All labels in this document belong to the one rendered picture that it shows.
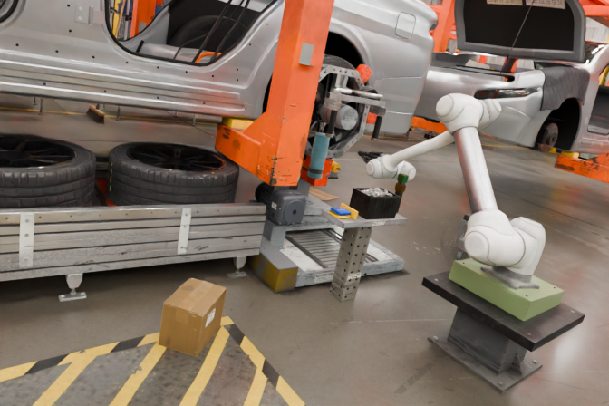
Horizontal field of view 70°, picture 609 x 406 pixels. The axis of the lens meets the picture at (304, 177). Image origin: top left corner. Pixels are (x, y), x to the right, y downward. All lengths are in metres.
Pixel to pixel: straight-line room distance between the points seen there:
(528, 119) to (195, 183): 3.58
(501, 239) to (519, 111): 3.07
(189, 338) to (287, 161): 0.88
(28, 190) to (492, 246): 1.78
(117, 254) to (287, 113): 0.95
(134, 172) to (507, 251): 1.62
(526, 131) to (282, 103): 3.31
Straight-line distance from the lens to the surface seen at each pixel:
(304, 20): 2.00
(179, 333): 1.75
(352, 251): 2.17
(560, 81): 5.03
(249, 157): 2.25
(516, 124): 4.83
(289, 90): 1.99
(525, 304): 1.98
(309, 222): 2.81
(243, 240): 2.21
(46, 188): 1.99
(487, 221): 1.87
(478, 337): 2.13
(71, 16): 2.23
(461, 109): 2.01
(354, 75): 2.69
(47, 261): 1.98
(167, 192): 2.12
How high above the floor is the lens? 1.09
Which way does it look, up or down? 14 degrees down
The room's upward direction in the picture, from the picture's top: 11 degrees clockwise
